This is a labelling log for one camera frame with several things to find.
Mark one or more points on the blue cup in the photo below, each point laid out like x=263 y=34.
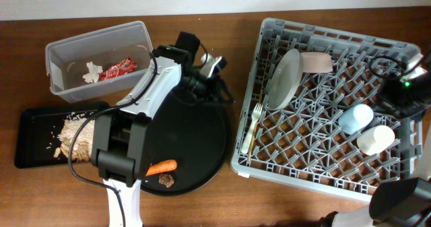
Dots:
x=356 y=118

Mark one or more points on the brown walnut shell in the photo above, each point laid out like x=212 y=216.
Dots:
x=166 y=179

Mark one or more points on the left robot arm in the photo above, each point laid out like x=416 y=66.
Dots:
x=119 y=131

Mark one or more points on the clear plastic bin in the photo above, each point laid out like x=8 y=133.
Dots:
x=67 y=59

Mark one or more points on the white tissue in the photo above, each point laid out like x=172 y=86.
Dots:
x=92 y=76

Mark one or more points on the orange carrot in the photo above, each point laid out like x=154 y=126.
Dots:
x=162 y=167

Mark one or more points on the black rectangular tray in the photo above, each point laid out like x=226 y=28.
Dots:
x=39 y=129

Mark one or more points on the red snack wrapper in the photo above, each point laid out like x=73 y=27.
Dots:
x=123 y=67

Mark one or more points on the pink bowl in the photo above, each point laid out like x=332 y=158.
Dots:
x=314 y=62

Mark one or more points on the wooden chopstick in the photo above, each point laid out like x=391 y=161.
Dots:
x=250 y=152

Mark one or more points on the black round tray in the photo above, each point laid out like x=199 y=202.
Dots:
x=197 y=136

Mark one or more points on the grey dishwasher rack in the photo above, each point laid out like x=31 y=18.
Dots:
x=302 y=144

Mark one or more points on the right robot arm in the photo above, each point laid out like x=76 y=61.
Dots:
x=405 y=202

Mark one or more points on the peanut shells and rice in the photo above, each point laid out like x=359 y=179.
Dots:
x=82 y=148

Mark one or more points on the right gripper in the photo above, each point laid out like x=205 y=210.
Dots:
x=390 y=84

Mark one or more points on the white plastic fork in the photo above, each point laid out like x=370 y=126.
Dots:
x=256 y=113

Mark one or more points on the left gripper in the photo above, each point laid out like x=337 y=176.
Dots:
x=216 y=91

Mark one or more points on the white cup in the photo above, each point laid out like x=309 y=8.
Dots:
x=375 y=140

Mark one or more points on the grey plate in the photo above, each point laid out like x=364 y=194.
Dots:
x=285 y=81

